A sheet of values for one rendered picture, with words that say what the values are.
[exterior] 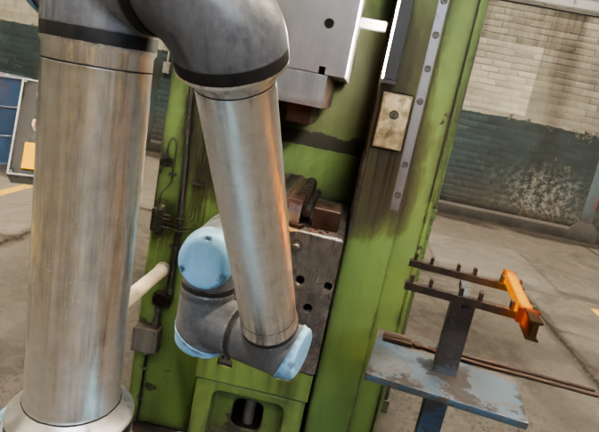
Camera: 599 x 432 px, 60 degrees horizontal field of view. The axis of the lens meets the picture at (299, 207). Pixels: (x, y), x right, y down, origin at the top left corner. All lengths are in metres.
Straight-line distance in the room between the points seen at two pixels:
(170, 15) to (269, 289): 0.38
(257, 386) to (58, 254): 1.23
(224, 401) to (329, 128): 1.05
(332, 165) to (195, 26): 1.59
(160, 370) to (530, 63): 6.70
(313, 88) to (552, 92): 6.56
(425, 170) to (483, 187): 6.11
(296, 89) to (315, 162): 0.55
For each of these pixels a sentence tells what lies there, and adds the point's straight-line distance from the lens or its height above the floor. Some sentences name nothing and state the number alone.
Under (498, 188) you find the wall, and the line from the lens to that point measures 7.86.
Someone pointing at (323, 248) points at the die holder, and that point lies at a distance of 1.55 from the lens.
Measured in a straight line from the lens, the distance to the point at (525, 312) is 1.30.
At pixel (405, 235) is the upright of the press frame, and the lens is 1.75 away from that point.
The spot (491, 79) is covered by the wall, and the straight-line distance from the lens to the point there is 7.73.
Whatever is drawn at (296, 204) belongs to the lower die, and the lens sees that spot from 1.58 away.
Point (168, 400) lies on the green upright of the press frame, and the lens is 2.11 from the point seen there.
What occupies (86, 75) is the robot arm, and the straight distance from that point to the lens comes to 0.55.
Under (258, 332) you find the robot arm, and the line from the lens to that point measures 0.79.
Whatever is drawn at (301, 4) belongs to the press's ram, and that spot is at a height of 1.54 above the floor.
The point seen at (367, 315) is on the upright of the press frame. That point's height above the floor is 0.62.
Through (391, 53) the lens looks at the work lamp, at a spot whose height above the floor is 1.47.
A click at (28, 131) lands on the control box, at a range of 1.59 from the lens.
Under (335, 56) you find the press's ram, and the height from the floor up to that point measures 1.42.
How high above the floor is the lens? 1.31
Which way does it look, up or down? 13 degrees down
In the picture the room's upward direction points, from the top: 11 degrees clockwise
